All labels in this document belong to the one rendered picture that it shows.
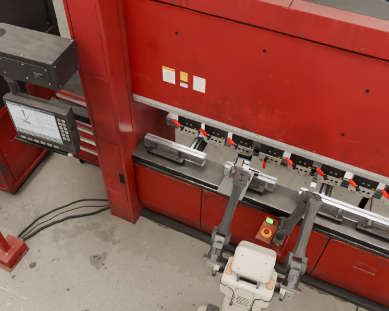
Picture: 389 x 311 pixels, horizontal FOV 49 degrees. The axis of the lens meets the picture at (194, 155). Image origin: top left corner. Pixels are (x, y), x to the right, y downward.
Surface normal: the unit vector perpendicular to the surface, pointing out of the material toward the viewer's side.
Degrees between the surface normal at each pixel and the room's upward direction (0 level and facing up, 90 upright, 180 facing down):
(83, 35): 90
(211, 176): 0
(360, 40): 90
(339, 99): 90
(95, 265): 0
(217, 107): 90
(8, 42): 0
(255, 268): 47
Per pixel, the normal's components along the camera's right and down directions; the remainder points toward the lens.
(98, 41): -0.42, 0.68
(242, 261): -0.25, 0.07
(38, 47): 0.02, -0.65
